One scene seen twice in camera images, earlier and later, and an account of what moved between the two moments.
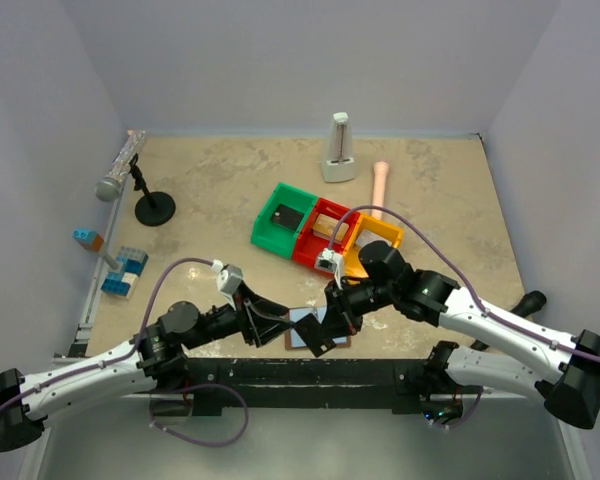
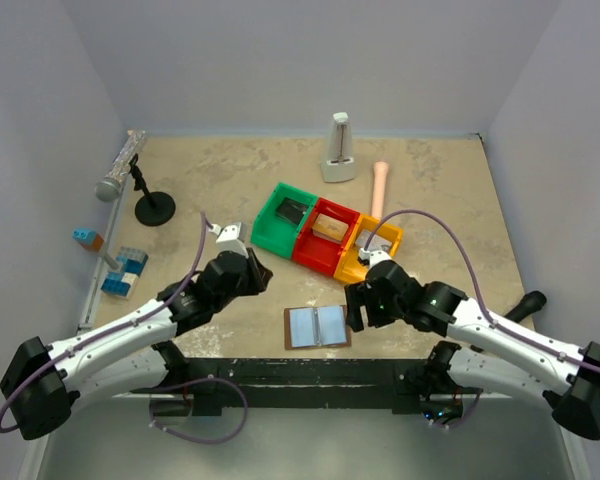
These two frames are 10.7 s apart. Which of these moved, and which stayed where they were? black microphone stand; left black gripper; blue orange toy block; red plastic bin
Moved: left black gripper
Stayed: red plastic bin; black microphone stand; blue orange toy block
